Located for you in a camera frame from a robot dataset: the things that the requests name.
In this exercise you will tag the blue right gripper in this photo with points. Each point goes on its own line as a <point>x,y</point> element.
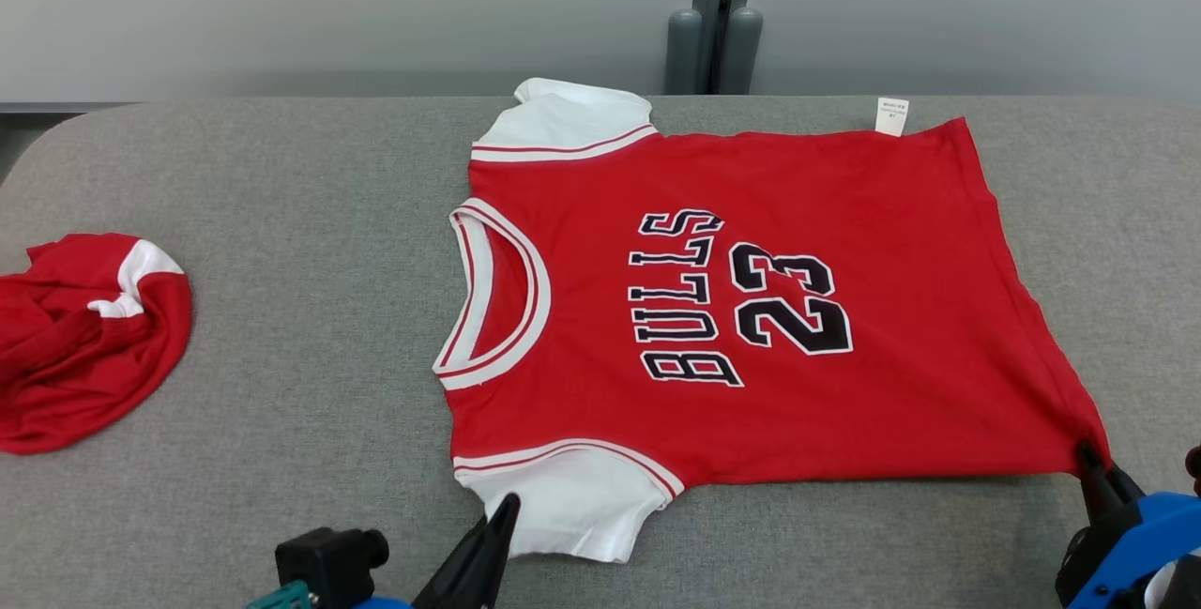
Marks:
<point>1135,553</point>

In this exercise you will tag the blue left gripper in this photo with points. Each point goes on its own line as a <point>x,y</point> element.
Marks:
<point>385,603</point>

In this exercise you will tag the red Bulls jersey white sleeves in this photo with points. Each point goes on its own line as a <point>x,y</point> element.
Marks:
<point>891,215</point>

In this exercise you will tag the red shorts white stripes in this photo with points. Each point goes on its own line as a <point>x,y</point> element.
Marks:
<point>84,374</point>

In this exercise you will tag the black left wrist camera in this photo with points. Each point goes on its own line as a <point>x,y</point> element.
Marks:
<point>328,562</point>

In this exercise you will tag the teal left camera plug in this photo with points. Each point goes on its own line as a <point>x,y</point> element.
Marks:
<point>281,598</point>

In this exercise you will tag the grey cylindrical post cap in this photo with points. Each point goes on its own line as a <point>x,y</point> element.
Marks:
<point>684,51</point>
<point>741,51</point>

